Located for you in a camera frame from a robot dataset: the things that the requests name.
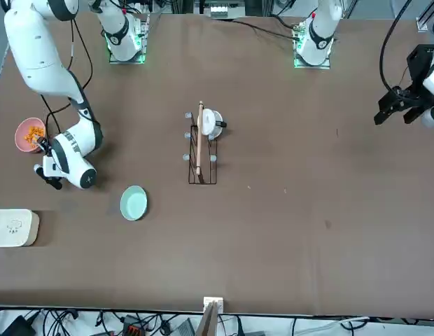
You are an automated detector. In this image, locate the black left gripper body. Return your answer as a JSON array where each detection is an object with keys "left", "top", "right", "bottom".
[{"left": 394, "top": 44, "right": 434, "bottom": 103}]

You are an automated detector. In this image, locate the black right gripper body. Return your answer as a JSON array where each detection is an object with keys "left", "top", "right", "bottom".
[{"left": 36, "top": 135, "right": 53, "bottom": 157}]

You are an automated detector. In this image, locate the orange popcorn heap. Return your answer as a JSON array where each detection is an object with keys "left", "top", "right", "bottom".
[{"left": 23, "top": 125, "right": 46, "bottom": 145}]

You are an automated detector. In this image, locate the pink bowl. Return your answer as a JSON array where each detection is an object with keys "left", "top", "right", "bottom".
[{"left": 14, "top": 117, "right": 47, "bottom": 154}]

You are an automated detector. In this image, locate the green bowl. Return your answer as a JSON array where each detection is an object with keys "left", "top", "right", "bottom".
[{"left": 120, "top": 185, "right": 148, "bottom": 222}]

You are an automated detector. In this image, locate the cream rectangular tray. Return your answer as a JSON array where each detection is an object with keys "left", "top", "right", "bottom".
[{"left": 0, "top": 209, "right": 41, "bottom": 249}]

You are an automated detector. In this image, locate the white cup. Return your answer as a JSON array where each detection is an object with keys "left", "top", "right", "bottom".
[{"left": 202, "top": 108, "right": 228, "bottom": 138}]

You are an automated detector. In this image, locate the black power brick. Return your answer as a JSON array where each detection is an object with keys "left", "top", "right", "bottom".
[{"left": 0, "top": 314, "right": 38, "bottom": 336}]

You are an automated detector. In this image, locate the black orange power strip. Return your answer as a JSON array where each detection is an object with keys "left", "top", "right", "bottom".
[{"left": 121, "top": 314, "right": 145, "bottom": 336}]

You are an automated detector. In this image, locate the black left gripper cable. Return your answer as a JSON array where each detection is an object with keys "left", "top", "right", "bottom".
[{"left": 379, "top": 0, "right": 414, "bottom": 94}]

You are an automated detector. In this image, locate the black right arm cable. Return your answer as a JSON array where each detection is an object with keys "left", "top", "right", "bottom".
[{"left": 40, "top": 15, "right": 95, "bottom": 141}]

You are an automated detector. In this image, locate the black table cable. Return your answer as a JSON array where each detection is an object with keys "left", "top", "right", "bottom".
[{"left": 211, "top": 16, "right": 299, "bottom": 40}]

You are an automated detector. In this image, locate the black wire cup rack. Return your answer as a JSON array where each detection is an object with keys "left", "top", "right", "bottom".
[{"left": 183, "top": 100, "right": 218, "bottom": 186}]

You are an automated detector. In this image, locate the aluminium frame post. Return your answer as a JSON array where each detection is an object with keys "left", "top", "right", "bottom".
[{"left": 197, "top": 296, "right": 225, "bottom": 336}]

